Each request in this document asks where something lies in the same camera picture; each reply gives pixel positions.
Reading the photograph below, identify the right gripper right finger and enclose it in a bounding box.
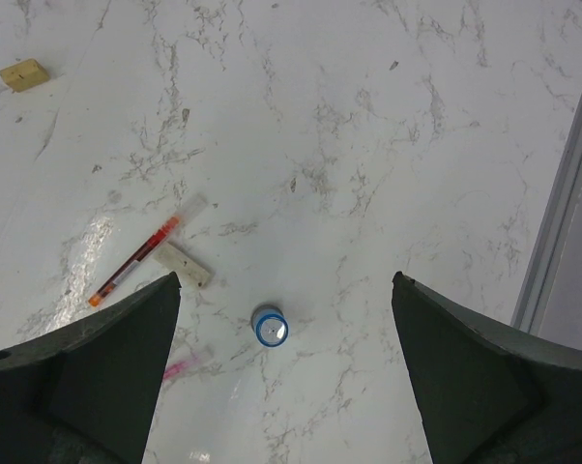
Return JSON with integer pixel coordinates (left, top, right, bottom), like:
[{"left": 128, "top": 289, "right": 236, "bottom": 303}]
[{"left": 392, "top": 272, "right": 582, "bottom": 463}]

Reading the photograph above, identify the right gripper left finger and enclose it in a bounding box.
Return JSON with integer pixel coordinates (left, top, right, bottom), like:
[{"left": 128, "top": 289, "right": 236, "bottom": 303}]
[{"left": 0, "top": 273, "right": 181, "bottom": 463}]

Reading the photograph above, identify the red pen lower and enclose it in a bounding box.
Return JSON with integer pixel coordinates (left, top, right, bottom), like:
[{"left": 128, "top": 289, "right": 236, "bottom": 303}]
[{"left": 162, "top": 349, "right": 212, "bottom": 381}]

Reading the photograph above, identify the red pen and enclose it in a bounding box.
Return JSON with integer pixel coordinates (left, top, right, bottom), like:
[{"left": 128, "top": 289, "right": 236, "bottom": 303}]
[
  {"left": 162, "top": 349, "right": 212, "bottom": 381},
  {"left": 88, "top": 193, "right": 207, "bottom": 307}
]

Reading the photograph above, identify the red pen upper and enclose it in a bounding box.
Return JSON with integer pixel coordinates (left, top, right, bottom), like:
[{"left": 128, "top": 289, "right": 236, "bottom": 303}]
[{"left": 88, "top": 193, "right": 207, "bottom": 307}]

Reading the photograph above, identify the blue-capped small bottle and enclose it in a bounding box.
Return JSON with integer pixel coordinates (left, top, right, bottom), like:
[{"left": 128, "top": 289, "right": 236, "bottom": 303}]
[{"left": 250, "top": 304, "right": 289, "bottom": 348}]

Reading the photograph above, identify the tan cork eraser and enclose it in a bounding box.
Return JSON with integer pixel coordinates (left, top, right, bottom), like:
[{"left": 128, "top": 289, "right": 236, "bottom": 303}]
[{"left": 0, "top": 59, "right": 50, "bottom": 93}]

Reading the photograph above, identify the aluminium frame rail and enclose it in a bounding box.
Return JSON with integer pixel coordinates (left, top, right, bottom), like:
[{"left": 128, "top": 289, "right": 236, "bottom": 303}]
[{"left": 511, "top": 94, "right": 582, "bottom": 335}]

